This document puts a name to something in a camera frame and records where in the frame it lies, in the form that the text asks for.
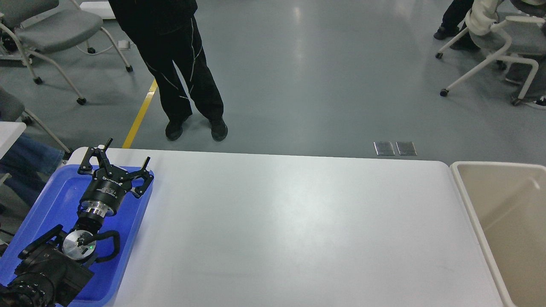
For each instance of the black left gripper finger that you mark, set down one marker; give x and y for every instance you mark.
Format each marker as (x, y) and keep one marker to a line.
(101, 156)
(143, 174)

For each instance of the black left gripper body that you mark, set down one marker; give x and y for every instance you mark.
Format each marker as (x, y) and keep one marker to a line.
(106, 191)

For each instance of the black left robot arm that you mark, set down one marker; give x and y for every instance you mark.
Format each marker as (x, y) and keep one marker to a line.
(73, 247)

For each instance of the blue plastic tray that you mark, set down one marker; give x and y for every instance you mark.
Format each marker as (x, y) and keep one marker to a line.
(57, 205)

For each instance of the seated person in jeans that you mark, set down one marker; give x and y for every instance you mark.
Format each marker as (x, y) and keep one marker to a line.
(25, 161)

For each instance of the white side table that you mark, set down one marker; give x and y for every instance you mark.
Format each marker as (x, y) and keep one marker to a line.
(9, 133)

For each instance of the grey office chair left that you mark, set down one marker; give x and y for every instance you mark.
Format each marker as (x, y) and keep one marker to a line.
(60, 31)

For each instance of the standing person in black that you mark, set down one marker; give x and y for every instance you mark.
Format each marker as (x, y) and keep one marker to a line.
(167, 37)

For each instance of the metal floor socket left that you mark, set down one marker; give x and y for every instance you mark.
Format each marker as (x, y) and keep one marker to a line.
(384, 148)

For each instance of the metal floor socket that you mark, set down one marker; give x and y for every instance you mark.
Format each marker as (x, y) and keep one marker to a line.
(406, 148)
(384, 148)

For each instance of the metal floor socket right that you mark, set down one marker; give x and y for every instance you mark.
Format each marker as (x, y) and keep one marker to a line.
(406, 148)

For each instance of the beige plastic bin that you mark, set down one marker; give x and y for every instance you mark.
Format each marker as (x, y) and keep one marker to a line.
(506, 204)

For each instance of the seated person at right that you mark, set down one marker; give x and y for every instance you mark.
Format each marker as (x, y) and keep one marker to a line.
(454, 15)

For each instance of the white chair right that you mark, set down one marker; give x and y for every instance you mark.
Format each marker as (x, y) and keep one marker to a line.
(509, 39)

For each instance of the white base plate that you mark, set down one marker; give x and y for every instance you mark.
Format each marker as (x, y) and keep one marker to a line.
(100, 8)

